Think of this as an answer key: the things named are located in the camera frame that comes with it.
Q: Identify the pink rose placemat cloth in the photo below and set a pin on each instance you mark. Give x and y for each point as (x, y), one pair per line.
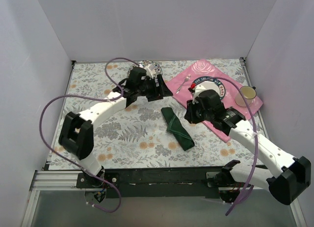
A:
(176, 71)

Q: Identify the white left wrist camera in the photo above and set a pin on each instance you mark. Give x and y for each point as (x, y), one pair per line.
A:
(150, 70)

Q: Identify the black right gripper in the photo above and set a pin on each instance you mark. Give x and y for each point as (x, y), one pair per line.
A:
(190, 112)

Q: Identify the silver fork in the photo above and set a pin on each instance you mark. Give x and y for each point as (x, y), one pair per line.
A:
(185, 81)

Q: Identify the cream enamel mug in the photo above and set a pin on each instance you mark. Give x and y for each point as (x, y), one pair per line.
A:
(249, 94)

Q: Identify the dark green cloth napkin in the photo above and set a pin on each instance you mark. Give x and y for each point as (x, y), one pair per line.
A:
(175, 128)

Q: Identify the green rimmed white plate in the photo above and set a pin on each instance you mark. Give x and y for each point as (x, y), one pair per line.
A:
(215, 85)

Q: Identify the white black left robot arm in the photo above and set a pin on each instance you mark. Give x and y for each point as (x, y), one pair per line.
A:
(77, 133)

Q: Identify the aluminium frame rail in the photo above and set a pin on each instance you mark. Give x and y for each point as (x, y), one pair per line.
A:
(60, 199)

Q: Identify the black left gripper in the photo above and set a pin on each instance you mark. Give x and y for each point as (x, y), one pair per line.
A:
(158, 88)

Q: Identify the blue floral ceramic plate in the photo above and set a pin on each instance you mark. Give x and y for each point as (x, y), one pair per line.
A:
(143, 64)

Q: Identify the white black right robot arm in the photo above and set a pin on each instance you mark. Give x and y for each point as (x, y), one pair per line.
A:
(285, 176)

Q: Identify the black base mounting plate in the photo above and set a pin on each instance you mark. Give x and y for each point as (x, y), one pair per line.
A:
(165, 182)

